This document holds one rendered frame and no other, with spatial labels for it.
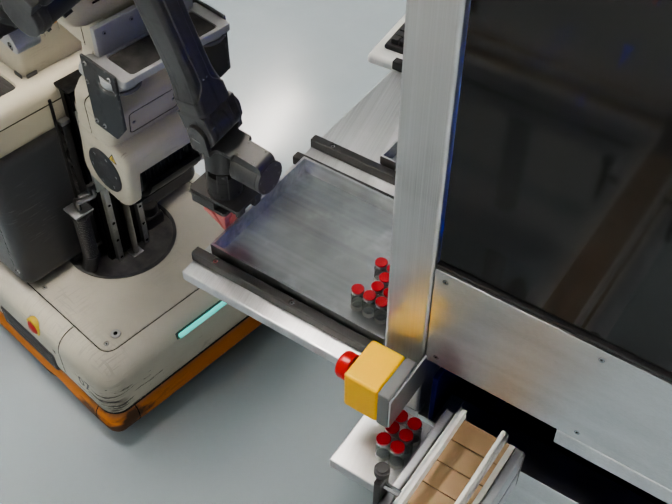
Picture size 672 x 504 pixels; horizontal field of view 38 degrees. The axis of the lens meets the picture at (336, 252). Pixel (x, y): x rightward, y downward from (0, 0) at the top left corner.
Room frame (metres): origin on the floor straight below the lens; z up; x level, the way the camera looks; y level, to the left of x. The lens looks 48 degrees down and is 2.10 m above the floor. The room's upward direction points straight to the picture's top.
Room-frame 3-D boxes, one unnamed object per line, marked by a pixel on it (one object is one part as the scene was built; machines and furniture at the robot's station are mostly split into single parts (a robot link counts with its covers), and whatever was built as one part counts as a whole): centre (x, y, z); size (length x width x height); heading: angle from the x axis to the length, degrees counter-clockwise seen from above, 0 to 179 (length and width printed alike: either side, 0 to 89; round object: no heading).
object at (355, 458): (0.71, -0.08, 0.87); 0.14 x 0.13 x 0.02; 56
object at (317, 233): (1.09, -0.01, 0.90); 0.34 x 0.26 x 0.04; 55
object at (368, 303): (1.02, -0.10, 0.90); 0.18 x 0.02 x 0.05; 145
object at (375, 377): (0.75, -0.06, 0.99); 0.08 x 0.07 x 0.07; 56
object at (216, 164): (1.12, 0.17, 1.07); 0.07 x 0.06 x 0.07; 53
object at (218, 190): (1.13, 0.18, 1.01); 0.10 x 0.07 x 0.07; 55
